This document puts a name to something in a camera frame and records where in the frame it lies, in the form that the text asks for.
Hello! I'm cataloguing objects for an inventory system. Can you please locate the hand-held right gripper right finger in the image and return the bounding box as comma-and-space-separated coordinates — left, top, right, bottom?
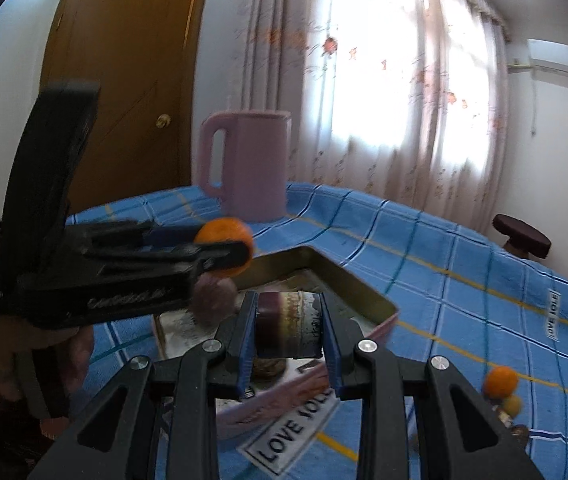
314, 292, 549, 480

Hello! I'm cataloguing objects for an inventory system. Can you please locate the metal tin tray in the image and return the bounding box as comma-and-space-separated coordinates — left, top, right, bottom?
151, 246, 399, 441

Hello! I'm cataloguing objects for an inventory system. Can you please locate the blue plaid tablecloth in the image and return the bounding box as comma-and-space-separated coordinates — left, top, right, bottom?
64, 182, 568, 480

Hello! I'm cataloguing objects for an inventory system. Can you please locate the pink electric kettle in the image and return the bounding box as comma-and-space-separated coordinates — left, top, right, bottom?
198, 110, 293, 222

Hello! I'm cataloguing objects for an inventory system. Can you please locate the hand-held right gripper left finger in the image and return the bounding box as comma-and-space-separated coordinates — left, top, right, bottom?
29, 290, 259, 480

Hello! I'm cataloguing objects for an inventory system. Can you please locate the white air conditioner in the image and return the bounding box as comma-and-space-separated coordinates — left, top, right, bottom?
506, 39, 568, 83

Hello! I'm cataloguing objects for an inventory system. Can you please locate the round purple fruit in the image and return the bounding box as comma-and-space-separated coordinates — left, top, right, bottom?
191, 272, 237, 328

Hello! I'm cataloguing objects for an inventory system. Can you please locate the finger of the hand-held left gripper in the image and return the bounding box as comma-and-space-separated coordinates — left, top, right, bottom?
71, 219, 201, 253
89, 241, 255, 286

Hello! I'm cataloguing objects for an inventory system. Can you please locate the person's left hand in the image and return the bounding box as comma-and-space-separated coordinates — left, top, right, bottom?
0, 307, 96, 441

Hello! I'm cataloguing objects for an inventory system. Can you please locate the orange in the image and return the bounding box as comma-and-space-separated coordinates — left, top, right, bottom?
482, 366, 518, 401
195, 217, 255, 277

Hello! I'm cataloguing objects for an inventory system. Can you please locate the brown wooden door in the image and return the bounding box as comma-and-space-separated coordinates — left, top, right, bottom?
39, 0, 215, 213

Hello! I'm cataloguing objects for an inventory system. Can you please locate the dark round stool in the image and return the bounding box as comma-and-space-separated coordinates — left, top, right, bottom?
492, 214, 552, 261

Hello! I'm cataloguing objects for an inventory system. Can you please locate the floral sheer curtain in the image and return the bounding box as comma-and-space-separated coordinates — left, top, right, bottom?
234, 0, 512, 243

